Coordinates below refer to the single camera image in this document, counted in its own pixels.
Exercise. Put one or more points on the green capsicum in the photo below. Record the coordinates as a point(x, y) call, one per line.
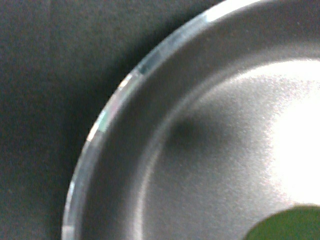
point(297, 223)

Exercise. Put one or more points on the black frying pan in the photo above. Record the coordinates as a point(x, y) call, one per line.
point(215, 130)

